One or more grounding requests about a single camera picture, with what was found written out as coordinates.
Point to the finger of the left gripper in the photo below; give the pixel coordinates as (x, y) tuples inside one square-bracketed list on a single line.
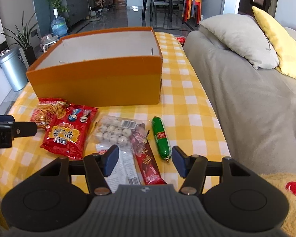
[(24, 129)]

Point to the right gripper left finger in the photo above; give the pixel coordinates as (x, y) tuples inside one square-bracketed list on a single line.
[(96, 168)]

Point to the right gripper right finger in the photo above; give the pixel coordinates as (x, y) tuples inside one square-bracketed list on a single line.
[(194, 169)]

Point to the white snack packet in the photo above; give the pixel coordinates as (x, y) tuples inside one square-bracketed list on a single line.
[(124, 172)]

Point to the Mimi stick snack bag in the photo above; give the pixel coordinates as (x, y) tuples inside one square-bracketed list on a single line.
[(46, 110)]

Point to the clear bag of white balls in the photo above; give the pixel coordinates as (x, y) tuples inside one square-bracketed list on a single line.
[(128, 134)]

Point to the red cartoon snack bag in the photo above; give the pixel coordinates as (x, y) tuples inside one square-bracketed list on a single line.
[(67, 132)]

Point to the dark red chocolate wafer bar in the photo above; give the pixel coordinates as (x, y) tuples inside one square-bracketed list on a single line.
[(144, 156)]

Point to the green sausage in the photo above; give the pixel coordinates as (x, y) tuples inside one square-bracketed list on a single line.
[(161, 140)]

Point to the silver trash can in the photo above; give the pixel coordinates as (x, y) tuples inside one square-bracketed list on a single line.
[(14, 69)]

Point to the grey sofa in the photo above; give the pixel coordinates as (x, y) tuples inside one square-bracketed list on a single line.
[(256, 109)]

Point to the green potted plant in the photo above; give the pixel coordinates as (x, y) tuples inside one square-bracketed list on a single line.
[(22, 36)]

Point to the small white stool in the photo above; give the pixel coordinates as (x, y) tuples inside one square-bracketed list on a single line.
[(48, 40)]

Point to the yellow plush toy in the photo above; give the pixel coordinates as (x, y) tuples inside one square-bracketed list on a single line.
[(283, 181)]

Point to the orange cardboard box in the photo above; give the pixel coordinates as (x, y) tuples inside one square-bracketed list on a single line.
[(109, 67)]

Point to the blue water jug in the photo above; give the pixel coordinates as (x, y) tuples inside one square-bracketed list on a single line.
[(58, 25)]

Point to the beige cushion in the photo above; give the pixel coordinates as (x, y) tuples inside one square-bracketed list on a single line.
[(242, 35)]

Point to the grey drawer cabinet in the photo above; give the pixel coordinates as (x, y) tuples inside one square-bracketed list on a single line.
[(77, 10)]

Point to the yellow cushion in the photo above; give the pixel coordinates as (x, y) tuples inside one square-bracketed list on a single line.
[(282, 42)]

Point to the red orange stacked stools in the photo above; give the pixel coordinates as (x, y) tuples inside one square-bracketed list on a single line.
[(192, 8)]

